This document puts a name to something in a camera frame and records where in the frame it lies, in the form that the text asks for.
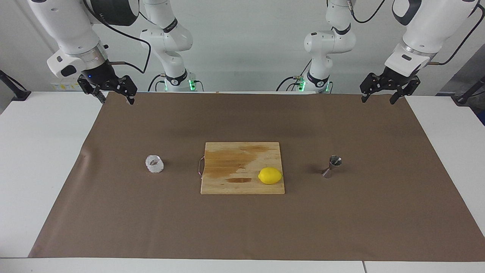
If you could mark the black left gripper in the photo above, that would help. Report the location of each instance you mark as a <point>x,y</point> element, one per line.
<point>398,76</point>

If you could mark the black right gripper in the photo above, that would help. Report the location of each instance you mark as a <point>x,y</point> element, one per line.
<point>100,76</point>

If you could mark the clear faceted glass cup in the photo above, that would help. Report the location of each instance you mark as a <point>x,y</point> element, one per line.
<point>154,165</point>

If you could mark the steel double jigger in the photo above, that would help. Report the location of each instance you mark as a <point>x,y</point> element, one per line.
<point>334,163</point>

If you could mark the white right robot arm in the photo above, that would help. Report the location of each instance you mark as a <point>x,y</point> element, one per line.
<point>72,30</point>

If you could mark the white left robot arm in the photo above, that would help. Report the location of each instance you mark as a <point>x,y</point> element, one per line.
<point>424,26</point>

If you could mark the black clamp stand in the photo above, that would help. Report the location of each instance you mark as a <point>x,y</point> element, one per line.
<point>464,99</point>
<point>21,94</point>

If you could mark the brown paper table mat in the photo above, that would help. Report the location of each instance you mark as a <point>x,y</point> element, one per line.
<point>341,220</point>

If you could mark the yellow lemon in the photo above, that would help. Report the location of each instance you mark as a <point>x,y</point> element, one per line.
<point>270,175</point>

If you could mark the wooden cutting board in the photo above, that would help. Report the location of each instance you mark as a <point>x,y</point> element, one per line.
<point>242,163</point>

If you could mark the white wall socket strip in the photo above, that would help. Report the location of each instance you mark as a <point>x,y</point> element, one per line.
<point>60,86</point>

